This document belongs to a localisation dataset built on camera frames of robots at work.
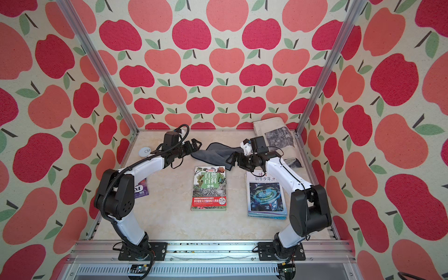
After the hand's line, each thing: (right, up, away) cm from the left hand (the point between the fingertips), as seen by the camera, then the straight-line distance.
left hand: (198, 148), depth 93 cm
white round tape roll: (-34, -2, +11) cm, 36 cm away
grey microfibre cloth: (+10, -4, +11) cm, 15 cm away
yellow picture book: (+39, -32, -11) cm, 52 cm away
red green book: (+6, -23, -3) cm, 24 cm away
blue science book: (+35, -25, -5) cm, 44 cm away
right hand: (+19, -9, -7) cm, 22 cm away
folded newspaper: (+49, +6, +15) cm, 52 cm away
